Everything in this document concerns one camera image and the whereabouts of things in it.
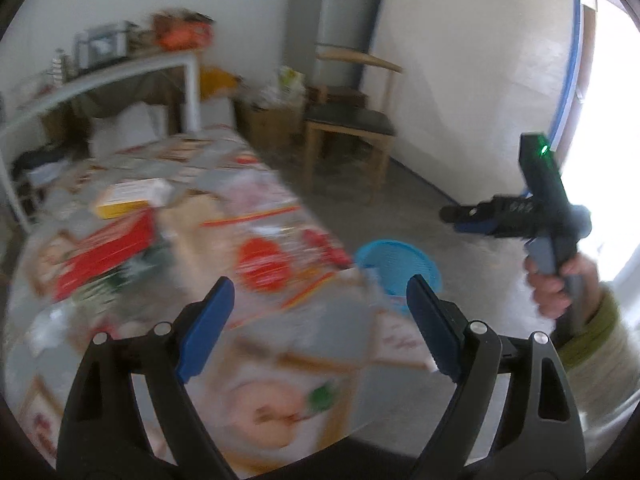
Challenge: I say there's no brown cardboard box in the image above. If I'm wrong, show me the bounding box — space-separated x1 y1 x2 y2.
242 102 301 151

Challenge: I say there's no yellow white cardboard box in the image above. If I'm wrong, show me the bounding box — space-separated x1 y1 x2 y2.
95 178 171 220

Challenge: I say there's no fruit-print tablecloth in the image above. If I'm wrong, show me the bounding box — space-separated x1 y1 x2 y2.
2 127 436 478

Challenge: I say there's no person's right forearm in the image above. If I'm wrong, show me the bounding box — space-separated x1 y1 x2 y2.
555 285 632 466

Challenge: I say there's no blue plastic wastebasket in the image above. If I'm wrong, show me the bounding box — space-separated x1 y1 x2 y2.
355 240 443 313

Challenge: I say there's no white mattress blue edge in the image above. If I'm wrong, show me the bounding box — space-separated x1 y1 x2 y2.
370 0 583 201

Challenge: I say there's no yellow plastic bag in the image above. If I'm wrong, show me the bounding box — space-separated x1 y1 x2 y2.
200 67 238 98

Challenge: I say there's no orange plastic bag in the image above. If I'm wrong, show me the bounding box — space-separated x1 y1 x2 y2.
155 22 213 51

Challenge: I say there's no dark wooden stool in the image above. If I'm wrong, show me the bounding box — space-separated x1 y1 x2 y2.
307 85 368 108

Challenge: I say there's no person's right hand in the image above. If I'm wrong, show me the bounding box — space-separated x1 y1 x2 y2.
524 252 601 321

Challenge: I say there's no wooden chair black seat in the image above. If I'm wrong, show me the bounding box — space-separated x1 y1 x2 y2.
303 50 403 206

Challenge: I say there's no clear zip bag red print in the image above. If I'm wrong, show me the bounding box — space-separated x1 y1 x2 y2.
200 175 351 311

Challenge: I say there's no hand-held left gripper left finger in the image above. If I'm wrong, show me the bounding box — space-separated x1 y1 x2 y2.
56 276 240 480

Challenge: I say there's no silver refrigerator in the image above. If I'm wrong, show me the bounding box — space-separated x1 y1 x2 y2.
285 0 388 91

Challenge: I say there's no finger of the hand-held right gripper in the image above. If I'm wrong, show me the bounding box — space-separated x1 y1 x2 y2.
439 197 536 226
452 219 540 240

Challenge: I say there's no red cardboard box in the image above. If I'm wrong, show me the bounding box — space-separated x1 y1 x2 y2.
52 209 158 302

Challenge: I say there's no black bag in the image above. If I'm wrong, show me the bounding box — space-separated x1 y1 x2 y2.
10 150 71 181

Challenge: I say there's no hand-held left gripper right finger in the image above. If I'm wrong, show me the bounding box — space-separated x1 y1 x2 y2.
406 274 587 480

